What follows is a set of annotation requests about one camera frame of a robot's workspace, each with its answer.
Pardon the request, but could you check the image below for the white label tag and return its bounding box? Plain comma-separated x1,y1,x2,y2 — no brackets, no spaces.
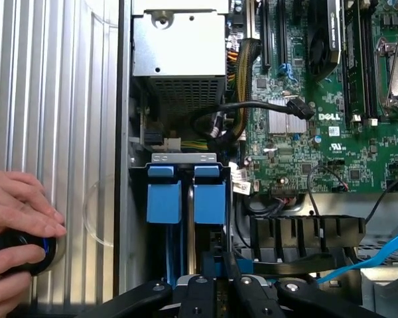
230,161,250,182
232,180,253,195

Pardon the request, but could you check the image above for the person's left hand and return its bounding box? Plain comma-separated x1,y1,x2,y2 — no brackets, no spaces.
0,170,67,318

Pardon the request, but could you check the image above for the silver power supply unit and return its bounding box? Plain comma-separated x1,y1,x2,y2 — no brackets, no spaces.
131,0,229,112

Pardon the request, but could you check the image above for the thin metal locking lever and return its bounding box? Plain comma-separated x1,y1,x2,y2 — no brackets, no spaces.
385,25,398,104

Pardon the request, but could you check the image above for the blue disk carrier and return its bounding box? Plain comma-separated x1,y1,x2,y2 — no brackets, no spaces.
145,164,184,286

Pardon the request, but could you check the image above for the black graphics card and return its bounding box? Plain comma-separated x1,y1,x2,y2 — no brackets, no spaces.
305,0,345,83

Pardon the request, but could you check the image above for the silver chipset heatsink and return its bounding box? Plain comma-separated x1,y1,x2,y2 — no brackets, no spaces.
267,96,308,135

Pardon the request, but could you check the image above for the silver metal drive cage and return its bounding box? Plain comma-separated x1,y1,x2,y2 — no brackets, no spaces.
360,264,398,318

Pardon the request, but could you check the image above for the black RAM slot white latch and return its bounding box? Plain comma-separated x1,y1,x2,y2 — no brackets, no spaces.
364,0,379,129
344,0,362,124

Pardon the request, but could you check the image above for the black wire angled connector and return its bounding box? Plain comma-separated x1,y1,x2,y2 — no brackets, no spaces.
189,99,316,143

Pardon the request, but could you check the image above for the green motherboard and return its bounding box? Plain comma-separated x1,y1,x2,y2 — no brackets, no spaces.
225,0,398,196

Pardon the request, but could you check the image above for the black expansion slot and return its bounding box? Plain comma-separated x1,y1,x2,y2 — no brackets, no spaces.
276,0,290,66
259,0,273,71

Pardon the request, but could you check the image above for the thin black red wire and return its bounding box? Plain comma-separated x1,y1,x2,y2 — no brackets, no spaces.
306,163,350,218

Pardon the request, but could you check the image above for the black supply wire bundle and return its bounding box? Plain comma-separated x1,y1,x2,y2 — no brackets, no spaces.
226,36,262,142

